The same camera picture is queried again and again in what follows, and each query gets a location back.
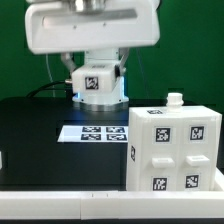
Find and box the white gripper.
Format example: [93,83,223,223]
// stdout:
[25,0,160,78]

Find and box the white cabinet top block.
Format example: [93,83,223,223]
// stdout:
[72,64,117,93]

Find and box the long white door panel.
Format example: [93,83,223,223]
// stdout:
[140,118,181,191]

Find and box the white cabinet body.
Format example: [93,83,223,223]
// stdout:
[126,106,222,191]

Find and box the short white door panel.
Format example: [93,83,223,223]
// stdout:
[178,116,219,191]

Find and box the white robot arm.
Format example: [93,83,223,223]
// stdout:
[25,0,161,111]

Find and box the white marker base sheet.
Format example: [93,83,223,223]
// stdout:
[58,125,128,143]

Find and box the white threaded knob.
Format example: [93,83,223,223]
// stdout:
[166,93,184,112]

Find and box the white front fence bar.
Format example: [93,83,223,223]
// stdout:
[0,191,224,220]

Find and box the white fence bar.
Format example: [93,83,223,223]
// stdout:
[0,191,224,220]
[214,169,224,191]

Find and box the white right fence bar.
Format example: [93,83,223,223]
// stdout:
[214,169,224,191]

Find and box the grey camera cable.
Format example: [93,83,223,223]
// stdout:
[45,53,54,84]

